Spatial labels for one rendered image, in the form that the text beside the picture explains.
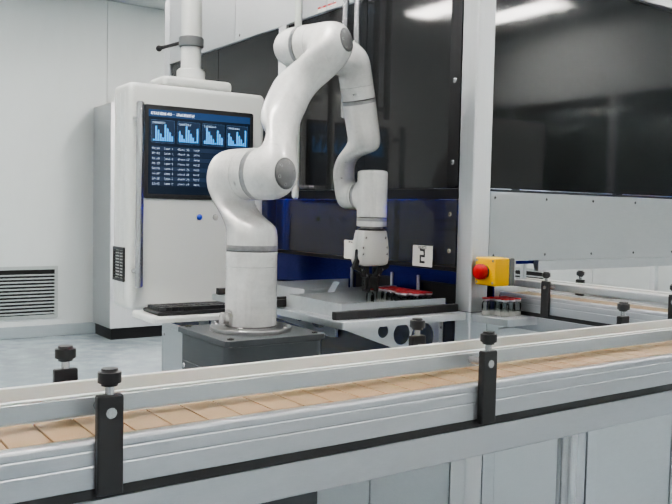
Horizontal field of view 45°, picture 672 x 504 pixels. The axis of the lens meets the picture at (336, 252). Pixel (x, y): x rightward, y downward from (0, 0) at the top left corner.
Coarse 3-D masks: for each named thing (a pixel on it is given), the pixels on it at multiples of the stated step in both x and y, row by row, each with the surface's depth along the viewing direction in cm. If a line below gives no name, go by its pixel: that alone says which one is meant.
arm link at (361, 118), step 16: (352, 112) 213; (368, 112) 213; (352, 128) 214; (368, 128) 213; (352, 144) 216; (368, 144) 215; (336, 160) 222; (352, 160) 221; (336, 176) 223; (352, 176) 227; (336, 192) 225; (352, 208) 225
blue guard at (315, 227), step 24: (264, 216) 300; (288, 216) 286; (312, 216) 274; (336, 216) 262; (408, 216) 232; (432, 216) 223; (456, 216) 216; (288, 240) 287; (312, 240) 274; (336, 240) 262; (408, 240) 232; (432, 240) 224; (456, 240) 216; (432, 264) 224; (456, 264) 216
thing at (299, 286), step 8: (296, 280) 259; (304, 280) 260; (312, 280) 262; (320, 280) 264; (328, 280) 266; (336, 280) 267; (344, 280) 269; (280, 288) 241; (288, 288) 237; (296, 288) 233; (304, 288) 260; (312, 288) 262; (320, 288) 264; (328, 288) 235; (344, 288) 238; (352, 288) 240; (360, 288) 241
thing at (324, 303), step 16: (288, 304) 216; (304, 304) 210; (320, 304) 204; (336, 304) 198; (352, 304) 198; (368, 304) 200; (384, 304) 203; (400, 304) 206; (416, 304) 210; (432, 304) 213
